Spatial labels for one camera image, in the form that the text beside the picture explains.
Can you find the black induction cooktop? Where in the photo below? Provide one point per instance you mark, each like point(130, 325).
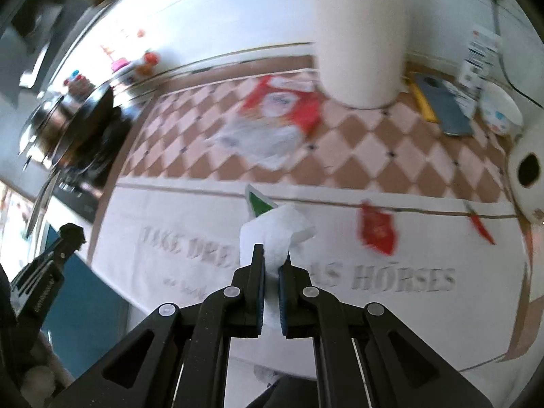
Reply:
point(82, 185)

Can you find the black frying pan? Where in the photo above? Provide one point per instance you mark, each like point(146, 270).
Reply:
point(90, 114)

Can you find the red white snack bag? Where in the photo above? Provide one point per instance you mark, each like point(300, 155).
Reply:
point(272, 122)

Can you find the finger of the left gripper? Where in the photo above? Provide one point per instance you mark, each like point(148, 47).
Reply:
point(35, 288)

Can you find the checkered beige tablecloth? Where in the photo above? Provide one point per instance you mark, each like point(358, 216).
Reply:
point(170, 230)

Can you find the black range hood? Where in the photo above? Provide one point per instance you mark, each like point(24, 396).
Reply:
point(36, 41)

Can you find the red foil wrapper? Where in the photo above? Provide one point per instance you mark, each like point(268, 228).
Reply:
point(377, 229)

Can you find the cream chopstick holder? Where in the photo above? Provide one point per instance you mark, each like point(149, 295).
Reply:
point(360, 48)

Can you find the green white sachet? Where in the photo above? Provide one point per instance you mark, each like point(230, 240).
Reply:
point(258, 203)

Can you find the black trouser legs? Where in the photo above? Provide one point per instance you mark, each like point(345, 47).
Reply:
point(288, 392)

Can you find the grey smartphone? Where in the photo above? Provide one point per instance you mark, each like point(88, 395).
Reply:
point(452, 121)

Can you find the colourful wall stickers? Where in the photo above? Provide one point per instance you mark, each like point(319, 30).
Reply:
point(121, 58)

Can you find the white electric kettle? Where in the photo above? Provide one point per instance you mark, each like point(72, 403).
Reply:
point(525, 170)

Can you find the steel lidded pot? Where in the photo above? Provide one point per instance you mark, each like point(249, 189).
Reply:
point(43, 130)

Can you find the white ceramic bowl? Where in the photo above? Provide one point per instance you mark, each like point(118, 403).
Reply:
point(499, 111)

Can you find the white milk carton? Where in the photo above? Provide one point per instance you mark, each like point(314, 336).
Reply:
point(482, 50)

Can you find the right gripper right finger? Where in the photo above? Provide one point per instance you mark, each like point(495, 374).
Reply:
point(366, 356)

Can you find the red chili pepper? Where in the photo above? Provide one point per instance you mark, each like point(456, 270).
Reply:
point(478, 224)

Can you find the white paper napkin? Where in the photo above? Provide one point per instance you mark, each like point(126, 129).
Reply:
point(277, 230)

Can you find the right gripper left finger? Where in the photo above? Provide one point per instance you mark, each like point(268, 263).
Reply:
point(177, 357)

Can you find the grey left slipper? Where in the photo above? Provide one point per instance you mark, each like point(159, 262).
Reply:
point(266, 376)

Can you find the blue kitchen cabinet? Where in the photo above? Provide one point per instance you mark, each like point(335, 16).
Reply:
point(86, 320)

